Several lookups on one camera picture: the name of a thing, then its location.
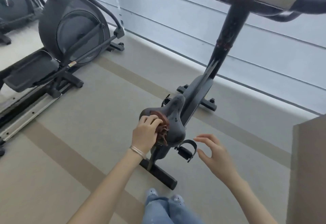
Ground person's right forearm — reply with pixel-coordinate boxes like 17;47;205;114
212;172;279;224

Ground person's right hand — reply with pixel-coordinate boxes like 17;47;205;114
194;134;239;179

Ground blue jeans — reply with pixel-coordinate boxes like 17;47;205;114
142;196;205;224

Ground brown cleaning cloth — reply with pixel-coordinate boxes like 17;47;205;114
150;114;169;147

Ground person's left hand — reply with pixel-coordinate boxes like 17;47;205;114
132;115;164;155

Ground black elliptical trainer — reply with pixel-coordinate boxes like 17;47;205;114
0;0;44;46
0;0;125;157

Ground black bike saddle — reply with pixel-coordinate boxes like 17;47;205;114
139;94;186;147

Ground black pedal with strap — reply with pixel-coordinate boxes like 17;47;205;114
177;140;198;163

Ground black exercise bike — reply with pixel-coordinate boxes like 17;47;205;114
139;0;326;191

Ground white blind cord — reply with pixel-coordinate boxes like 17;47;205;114
112;0;125;27

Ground person's left forearm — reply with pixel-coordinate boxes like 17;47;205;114
67;150;146;224

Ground silver bracelet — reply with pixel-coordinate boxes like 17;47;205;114
129;145;147;160

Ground brown wooden cabinet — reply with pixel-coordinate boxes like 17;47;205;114
285;114;326;224

